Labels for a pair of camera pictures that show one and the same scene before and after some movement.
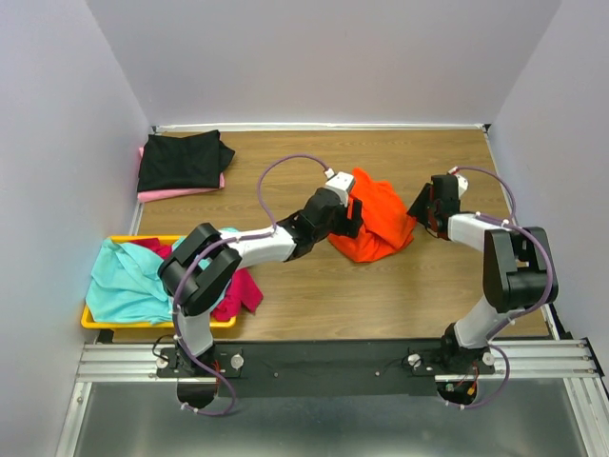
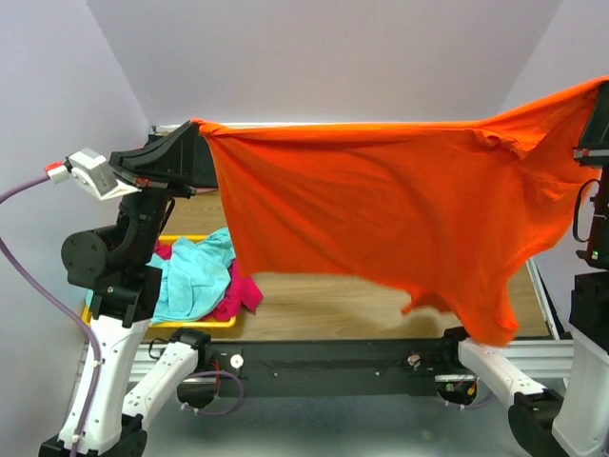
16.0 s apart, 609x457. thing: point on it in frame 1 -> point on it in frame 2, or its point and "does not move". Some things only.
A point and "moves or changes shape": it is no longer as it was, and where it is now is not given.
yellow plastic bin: x=88 y=319 does not move
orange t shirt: x=386 y=224 moves or changes shape
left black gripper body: x=340 y=223 -> x=161 y=174
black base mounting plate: x=348 y=367 does not move
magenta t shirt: x=244 y=289 does not move
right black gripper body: x=422 y=208 -> x=594 y=147
